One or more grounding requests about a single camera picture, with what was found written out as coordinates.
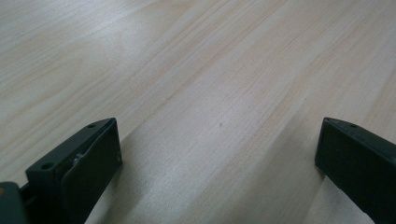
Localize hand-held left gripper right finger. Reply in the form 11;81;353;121
314;117;396;224

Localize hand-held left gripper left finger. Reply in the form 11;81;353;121
19;117;123;224

